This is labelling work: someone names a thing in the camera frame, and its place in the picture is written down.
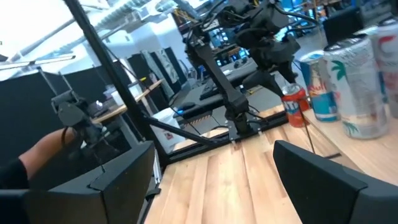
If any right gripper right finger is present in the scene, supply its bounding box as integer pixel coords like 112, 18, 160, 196
273, 139, 398, 224

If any person's forearm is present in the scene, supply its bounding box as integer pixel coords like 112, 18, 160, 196
0, 126, 77, 191

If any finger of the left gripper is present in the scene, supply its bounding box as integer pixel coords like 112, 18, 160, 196
277, 61, 299, 85
241, 70, 285, 98

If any wooden background table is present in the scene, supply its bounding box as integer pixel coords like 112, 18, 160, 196
91, 78, 165, 124

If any black aluminium rig frame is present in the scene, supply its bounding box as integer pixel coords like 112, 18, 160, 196
63, 0, 289, 166

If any black leader arm handle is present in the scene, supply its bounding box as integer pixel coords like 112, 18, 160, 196
50, 89, 105, 149

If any Celsius Peach Vibe can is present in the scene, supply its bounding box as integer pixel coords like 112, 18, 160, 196
370, 17, 398, 119

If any black keyboard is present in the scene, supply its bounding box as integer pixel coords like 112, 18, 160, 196
198, 79, 222, 101

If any silver sugarfree Red Bull can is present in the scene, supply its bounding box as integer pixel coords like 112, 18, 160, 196
298, 49, 342, 123

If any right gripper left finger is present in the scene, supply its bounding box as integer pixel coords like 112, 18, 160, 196
0, 141, 156, 224

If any black partition panel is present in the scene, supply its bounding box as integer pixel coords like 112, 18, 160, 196
0, 60, 133, 166

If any Fanta soda can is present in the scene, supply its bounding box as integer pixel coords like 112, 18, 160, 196
281, 83, 311, 129

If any black desk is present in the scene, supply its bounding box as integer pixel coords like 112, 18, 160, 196
172, 60, 259, 121

